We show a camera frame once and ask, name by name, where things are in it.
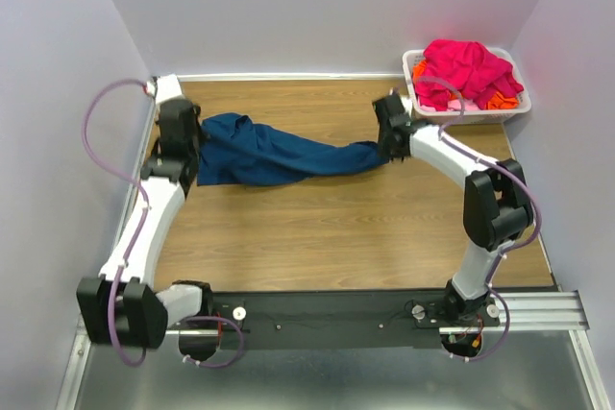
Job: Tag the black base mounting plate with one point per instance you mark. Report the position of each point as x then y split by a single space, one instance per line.
346 319

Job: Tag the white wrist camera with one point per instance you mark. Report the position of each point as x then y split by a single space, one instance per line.
405 99
163 88

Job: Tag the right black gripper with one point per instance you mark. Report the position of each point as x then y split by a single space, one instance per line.
383 151

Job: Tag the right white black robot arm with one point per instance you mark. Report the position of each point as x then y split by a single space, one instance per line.
497 208

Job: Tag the light pink garment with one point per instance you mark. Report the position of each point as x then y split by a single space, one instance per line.
445 104

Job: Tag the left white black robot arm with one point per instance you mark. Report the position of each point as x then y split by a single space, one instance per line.
120 306

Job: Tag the blue t-shirt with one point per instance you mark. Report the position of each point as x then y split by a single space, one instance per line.
240 151

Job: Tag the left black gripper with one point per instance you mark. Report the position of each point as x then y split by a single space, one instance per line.
198 128

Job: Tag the aluminium frame rail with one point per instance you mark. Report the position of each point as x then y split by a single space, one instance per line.
522 311

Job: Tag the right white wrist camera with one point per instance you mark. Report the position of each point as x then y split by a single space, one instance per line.
405 99

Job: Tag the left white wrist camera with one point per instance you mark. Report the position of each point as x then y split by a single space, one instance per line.
163 88

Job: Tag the pink t-shirt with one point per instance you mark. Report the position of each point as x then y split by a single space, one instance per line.
468 70

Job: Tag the white plastic laundry basket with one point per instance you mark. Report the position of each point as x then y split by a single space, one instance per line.
412 57

